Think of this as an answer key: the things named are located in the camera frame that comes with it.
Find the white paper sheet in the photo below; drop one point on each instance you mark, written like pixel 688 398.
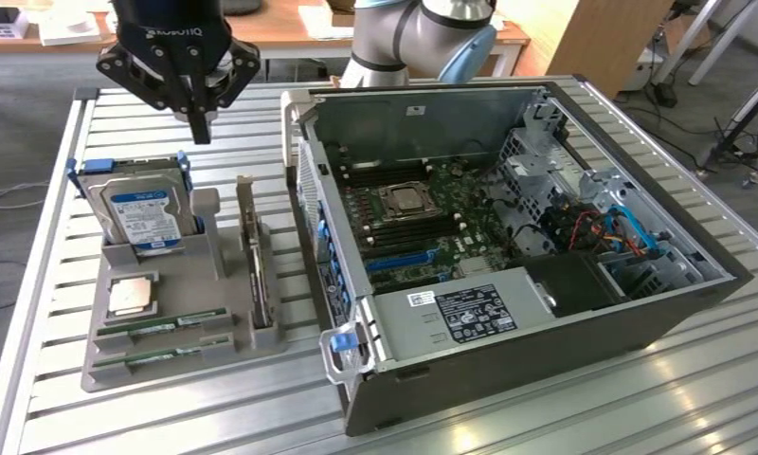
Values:
pixel 325 23

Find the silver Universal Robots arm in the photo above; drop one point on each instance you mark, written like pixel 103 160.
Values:
pixel 385 42

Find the white desk frame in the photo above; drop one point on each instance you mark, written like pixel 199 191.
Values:
pixel 729 42

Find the black open PC case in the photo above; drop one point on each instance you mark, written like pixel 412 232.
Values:
pixel 544 379

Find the wooden cabinet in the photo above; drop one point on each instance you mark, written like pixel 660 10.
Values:
pixel 606 42

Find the green motherboard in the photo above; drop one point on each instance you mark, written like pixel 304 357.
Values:
pixel 473 208

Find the blue expansion slot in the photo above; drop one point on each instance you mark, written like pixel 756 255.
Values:
pixel 399 263

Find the wooden desk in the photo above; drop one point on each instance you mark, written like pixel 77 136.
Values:
pixel 284 28
pixel 12 43

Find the hard disk with blue bracket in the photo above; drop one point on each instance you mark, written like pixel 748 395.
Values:
pixel 139 213

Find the silver CPU chip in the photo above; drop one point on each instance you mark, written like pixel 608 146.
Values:
pixel 129 296
pixel 409 200

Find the graphics card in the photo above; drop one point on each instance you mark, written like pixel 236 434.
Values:
pixel 252 246

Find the green RAM stick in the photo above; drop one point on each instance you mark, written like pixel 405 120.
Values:
pixel 164 353
pixel 155 328

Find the white machine box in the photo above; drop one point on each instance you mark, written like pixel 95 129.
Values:
pixel 641 71

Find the black power adapter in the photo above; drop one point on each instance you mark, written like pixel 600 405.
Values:
pixel 664 95

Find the grey parts rack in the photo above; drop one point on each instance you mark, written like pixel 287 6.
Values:
pixel 183 284

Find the cardboard box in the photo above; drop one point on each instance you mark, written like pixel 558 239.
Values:
pixel 341 5

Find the silver sheet metal disk bay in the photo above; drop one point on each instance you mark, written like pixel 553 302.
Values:
pixel 657 279

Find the white paper stack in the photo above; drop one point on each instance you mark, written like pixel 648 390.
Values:
pixel 69 28

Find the grey power supply unit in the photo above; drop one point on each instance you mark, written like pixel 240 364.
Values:
pixel 417 332

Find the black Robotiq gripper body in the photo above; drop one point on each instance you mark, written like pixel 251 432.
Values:
pixel 171 28

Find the silver chipset heatsink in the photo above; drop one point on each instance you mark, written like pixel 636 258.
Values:
pixel 479 268

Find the metal socket cover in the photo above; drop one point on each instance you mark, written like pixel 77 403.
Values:
pixel 388 199

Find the black RAM slot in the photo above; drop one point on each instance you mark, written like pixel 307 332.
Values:
pixel 388 174
pixel 413 226
pixel 387 169
pixel 416 233
pixel 385 164
pixel 391 180
pixel 411 220
pixel 419 239

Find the blue case latch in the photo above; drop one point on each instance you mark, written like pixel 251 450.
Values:
pixel 341 342

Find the dark round bowl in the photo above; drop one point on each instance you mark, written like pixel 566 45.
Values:
pixel 247 5

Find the black expansion slot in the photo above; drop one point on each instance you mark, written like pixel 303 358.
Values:
pixel 397 251

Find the silver perforated disk bay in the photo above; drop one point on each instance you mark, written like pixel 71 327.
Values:
pixel 530 199

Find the CPU socket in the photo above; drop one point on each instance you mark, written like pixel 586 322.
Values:
pixel 411 217

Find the black wheeled stand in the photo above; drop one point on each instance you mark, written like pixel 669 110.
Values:
pixel 714 156

